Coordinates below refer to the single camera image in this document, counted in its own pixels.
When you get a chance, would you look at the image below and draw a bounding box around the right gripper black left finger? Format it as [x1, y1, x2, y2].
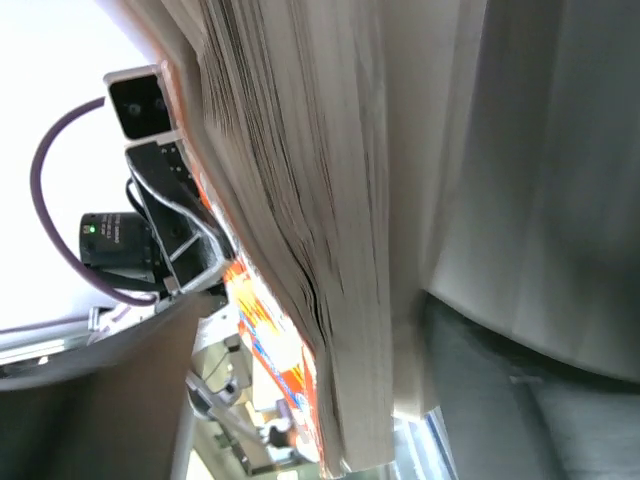
[1, 294, 210, 479]

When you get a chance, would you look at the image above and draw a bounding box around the orange paperback book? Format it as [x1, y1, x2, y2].
[123, 1, 486, 477]

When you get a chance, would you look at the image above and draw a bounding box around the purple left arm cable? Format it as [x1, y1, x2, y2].
[29, 97, 161, 307]

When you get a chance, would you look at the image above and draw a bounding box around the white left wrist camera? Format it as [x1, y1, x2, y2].
[104, 64, 174, 141]

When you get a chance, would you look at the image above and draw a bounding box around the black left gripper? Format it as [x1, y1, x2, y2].
[79, 142, 234, 295]

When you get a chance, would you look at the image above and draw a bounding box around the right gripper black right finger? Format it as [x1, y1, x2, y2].
[423, 295, 639, 479]

